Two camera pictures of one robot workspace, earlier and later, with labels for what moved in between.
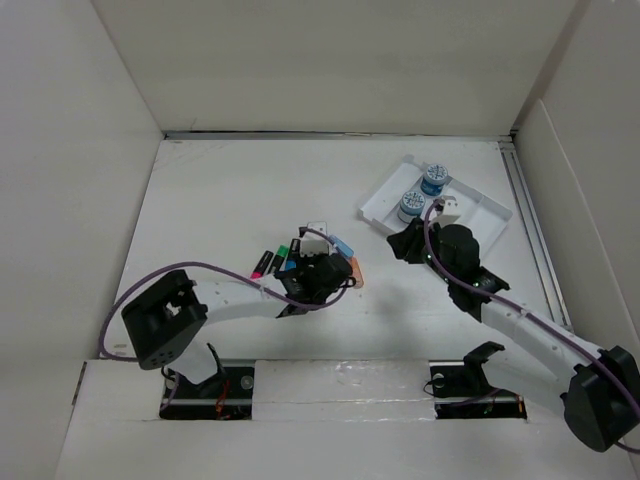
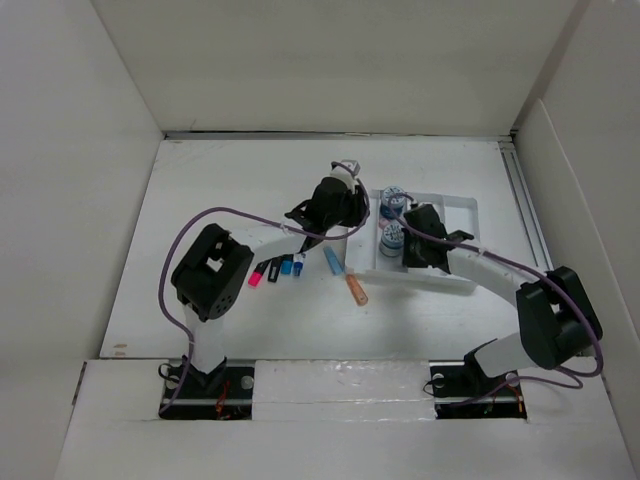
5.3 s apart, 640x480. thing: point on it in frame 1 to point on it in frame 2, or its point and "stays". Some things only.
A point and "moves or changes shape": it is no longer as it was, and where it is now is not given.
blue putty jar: [411, 206] moves or changes shape
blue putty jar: [433, 181] to [398, 202]
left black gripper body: [308, 261] to [349, 212]
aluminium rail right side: [552, 285] stays
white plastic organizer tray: [486, 217] to [460, 219]
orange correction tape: [357, 272] to [357, 290]
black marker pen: [276, 263] stays
